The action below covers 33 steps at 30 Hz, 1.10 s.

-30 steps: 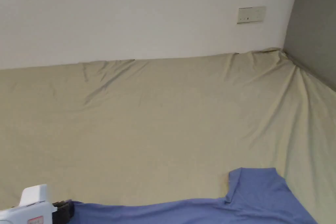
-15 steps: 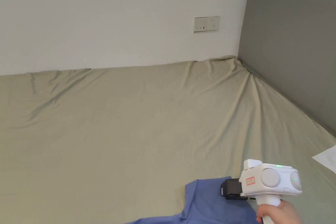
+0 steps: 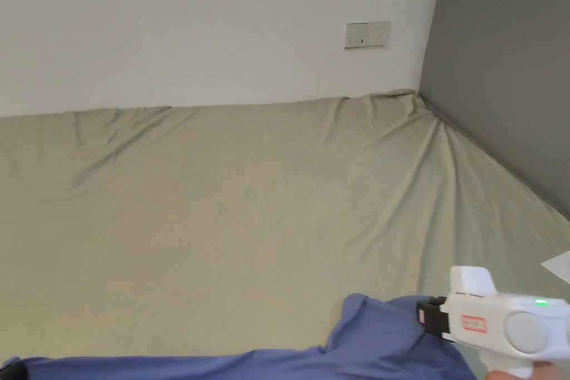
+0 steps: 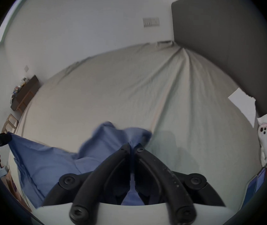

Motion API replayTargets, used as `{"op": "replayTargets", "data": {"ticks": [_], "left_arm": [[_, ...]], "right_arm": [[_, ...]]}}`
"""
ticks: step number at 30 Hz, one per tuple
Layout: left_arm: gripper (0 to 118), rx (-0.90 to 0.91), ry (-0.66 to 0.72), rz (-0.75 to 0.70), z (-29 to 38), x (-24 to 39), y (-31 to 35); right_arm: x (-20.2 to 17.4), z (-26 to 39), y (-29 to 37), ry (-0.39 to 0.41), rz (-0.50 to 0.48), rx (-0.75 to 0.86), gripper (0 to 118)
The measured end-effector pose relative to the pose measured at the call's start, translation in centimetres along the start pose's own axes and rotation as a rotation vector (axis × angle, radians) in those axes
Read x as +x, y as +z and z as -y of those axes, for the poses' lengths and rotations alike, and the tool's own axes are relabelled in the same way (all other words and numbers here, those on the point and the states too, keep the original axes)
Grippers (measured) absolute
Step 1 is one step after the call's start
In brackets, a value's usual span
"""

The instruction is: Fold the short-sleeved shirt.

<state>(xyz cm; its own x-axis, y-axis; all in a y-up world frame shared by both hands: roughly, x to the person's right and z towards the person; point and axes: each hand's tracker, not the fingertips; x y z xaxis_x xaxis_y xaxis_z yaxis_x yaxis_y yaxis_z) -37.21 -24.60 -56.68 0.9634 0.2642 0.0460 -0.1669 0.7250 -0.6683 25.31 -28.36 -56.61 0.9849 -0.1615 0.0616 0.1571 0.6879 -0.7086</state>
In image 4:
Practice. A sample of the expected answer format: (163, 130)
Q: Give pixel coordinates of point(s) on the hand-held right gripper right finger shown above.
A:
(158, 170)

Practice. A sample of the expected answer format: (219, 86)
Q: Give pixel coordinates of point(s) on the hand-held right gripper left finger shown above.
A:
(105, 172)

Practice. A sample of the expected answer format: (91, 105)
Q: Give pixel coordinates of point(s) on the blue shirt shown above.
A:
(49, 158)

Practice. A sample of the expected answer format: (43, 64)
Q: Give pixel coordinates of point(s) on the wooden chair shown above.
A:
(10, 123)

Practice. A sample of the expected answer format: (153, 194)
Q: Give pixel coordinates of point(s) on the dark wooden desk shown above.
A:
(24, 94)

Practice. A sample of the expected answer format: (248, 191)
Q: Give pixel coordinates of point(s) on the bed with beige sheet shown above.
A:
(135, 83)

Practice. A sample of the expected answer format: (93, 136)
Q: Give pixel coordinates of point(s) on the blue packet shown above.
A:
(260, 178)

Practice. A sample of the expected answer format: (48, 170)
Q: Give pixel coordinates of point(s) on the white paper sheet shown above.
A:
(242, 104)

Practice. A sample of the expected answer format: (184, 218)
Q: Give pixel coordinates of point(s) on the white phone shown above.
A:
(266, 142)

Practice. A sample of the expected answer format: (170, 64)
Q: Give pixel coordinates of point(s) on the dark grey padded headboard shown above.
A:
(218, 31)

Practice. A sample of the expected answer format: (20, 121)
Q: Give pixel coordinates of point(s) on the white wall socket plate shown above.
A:
(151, 22)

